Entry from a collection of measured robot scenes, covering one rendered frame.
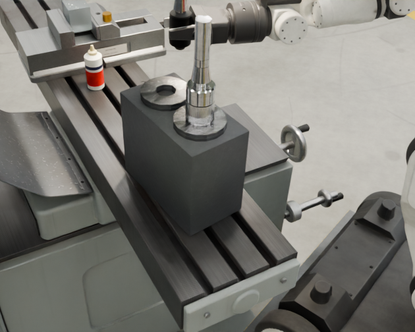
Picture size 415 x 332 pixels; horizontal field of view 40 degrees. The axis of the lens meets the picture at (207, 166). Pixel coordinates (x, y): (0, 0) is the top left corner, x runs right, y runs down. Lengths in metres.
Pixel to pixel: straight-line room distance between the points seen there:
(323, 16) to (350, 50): 2.31
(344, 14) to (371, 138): 1.64
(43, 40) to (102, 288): 0.63
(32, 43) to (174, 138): 0.62
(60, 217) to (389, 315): 0.80
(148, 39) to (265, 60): 1.95
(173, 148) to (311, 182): 1.70
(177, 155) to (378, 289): 0.75
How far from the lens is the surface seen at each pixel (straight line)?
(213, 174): 0.96
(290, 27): 1.26
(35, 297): 1.42
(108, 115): 1.31
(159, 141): 0.98
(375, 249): 1.57
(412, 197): 1.20
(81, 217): 1.30
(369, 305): 1.48
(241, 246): 1.02
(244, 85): 3.15
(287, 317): 1.38
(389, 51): 3.68
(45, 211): 1.26
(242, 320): 1.84
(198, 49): 0.87
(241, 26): 1.24
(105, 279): 1.48
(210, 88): 0.91
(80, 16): 1.44
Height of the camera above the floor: 1.72
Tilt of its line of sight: 41 degrees down
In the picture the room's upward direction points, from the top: 3 degrees clockwise
